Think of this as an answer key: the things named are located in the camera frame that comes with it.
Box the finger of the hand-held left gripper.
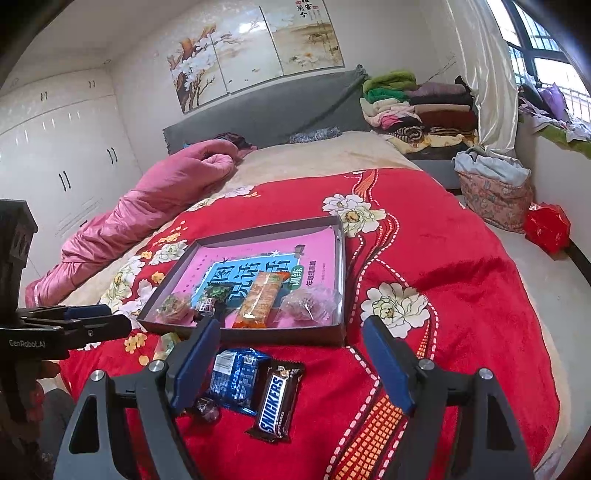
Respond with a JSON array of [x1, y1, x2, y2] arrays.
[[16, 304, 113, 326], [60, 318, 132, 350]]

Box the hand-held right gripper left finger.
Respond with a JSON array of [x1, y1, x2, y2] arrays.
[[53, 316, 222, 480]]

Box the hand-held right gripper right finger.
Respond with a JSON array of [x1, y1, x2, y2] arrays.
[[362, 316, 536, 480]]

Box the light green candy packet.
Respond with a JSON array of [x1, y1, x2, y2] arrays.
[[152, 332, 182, 361]]

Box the blue biscuit packet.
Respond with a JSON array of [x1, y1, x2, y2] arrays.
[[210, 348, 271, 415]]

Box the small dark candy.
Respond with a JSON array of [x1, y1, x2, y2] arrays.
[[191, 396, 222, 424]]

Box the round pastry packet green label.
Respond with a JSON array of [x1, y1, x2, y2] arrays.
[[154, 292, 197, 324]]

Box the green black snack packet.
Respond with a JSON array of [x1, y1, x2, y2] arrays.
[[196, 284, 232, 319]]

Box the brown chocolate bar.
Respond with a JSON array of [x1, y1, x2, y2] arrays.
[[246, 360, 305, 445]]

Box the orange rice cracker packet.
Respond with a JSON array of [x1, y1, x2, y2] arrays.
[[232, 271, 283, 329]]

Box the grey shallow box tray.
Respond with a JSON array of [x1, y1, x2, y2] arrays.
[[137, 215, 347, 347]]

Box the clear dark pastry packet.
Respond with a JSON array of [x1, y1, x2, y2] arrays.
[[279, 285, 340, 321]]

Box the red floral blanket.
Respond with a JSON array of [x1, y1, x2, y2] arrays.
[[60, 168, 561, 480]]

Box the pink book blue label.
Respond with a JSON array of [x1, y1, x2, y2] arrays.
[[173, 228, 338, 324]]

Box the pink quilt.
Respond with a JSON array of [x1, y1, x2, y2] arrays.
[[25, 140, 238, 308]]

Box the white glossy wardrobe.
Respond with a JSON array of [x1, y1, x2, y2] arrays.
[[0, 67, 144, 287]]

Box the floral cloth bag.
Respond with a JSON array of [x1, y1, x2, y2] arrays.
[[457, 168, 534, 234]]

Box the red plastic bag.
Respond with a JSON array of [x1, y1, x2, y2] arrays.
[[523, 202, 571, 254]]

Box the beige bed sheet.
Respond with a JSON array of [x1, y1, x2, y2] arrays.
[[60, 130, 421, 305]]

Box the light blue garment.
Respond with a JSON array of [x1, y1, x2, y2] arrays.
[[452, 148, 532, 185]]

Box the dark maroon cloth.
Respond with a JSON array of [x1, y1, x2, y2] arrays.
[[213, 132, 257, 160]]

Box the blue patterned cloth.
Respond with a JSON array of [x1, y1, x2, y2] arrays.
[[288, 129, 343, 145]]

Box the pile of folded clothes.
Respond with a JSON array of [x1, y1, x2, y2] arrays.
[[360, 70, 481, 155]]

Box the grey padded headboard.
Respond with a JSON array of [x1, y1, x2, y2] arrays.
[[163, 68, 370, 155]]

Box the cream satin curtain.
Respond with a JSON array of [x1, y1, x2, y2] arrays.
[[443, 0, 520, 155]]

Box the heap of mixed clothes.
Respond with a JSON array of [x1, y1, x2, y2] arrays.
[[519, 83, 591, 160]]

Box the dark framed window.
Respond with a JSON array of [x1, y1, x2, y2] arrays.
[[503, 0, 591, 123]]

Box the floral wall painting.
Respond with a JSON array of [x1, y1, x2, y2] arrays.
[[166, 0, 345, 114]]

